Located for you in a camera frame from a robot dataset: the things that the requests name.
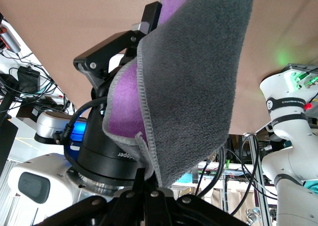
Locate thin black hanging cable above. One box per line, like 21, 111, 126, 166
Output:
230, 133, 261, 216

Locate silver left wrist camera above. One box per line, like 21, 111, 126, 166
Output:
34, 110, 88, 146

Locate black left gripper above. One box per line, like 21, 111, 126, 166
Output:
76, 71, 148, 184

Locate black power adapter box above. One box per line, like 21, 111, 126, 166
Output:
16, 66, 41, 94

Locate grey and purple towel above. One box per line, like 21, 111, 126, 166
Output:
103, 0, 256, 188

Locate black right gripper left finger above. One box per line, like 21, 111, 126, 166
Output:
33, 167, 153, 226

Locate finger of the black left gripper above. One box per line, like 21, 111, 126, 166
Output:
73, 1, 163, 88

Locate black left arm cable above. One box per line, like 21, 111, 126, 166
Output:
53, 96, 108, 145

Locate red and grey cylinder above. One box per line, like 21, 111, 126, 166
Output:
0, 27, 22, 54

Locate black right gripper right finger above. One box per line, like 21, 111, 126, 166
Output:
151, 175, 249, 226

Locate aluminium frame post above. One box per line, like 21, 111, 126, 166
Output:
244, 133, 272, 226

